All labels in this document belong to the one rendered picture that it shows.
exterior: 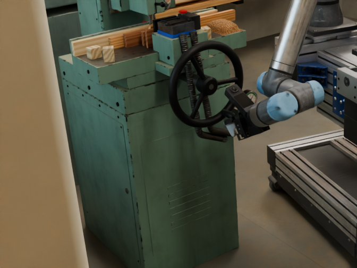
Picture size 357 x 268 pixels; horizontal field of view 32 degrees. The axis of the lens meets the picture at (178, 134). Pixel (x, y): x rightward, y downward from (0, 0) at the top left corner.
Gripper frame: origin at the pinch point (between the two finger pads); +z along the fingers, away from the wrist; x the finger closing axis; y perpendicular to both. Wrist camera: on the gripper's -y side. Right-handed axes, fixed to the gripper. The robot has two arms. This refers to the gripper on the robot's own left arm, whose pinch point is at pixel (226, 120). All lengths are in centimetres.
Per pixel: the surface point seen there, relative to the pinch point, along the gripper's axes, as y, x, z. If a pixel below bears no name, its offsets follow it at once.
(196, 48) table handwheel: -24.7, -4.6, -7.8
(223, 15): -38, 30, 25
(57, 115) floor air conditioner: -4, -90, -144
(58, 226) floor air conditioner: 2, -92, -141
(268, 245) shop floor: 54, 24, 50
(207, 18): -38, 22, 24
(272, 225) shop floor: 50, 35, 60
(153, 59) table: -28.5, -10.9, 11.2
